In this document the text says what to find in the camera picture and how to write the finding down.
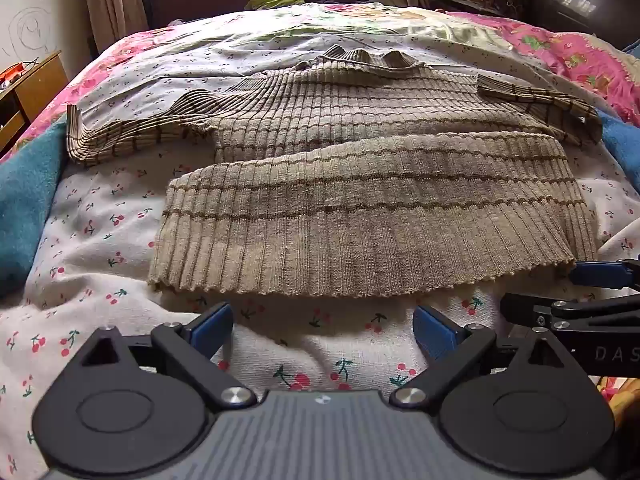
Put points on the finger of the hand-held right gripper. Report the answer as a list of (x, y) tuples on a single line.
[(595, 276), (575, 310)]

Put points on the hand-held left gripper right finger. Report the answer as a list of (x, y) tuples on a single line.
[(435, 332)]

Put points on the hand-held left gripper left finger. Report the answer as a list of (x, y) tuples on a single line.
[(212, 327)]

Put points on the beige striped ribbed sweater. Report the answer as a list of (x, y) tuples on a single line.
[(350, 210)]

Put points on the yellow orange cloth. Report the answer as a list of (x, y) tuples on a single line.
[(622, 400)]

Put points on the white cherry print bedsheet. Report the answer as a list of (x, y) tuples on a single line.
[(100, 260)]

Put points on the blue blanket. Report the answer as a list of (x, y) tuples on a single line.
[(622, 140)]

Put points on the teal fleece blanket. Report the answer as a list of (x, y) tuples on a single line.
[(30, 200)]

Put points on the pink floral quilt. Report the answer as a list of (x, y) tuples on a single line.
[(550, 45)]

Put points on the wooden bedside cabinet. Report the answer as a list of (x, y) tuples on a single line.
[(35, 95)]

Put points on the orange item on cabinet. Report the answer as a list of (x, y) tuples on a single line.
[(10, 74)]

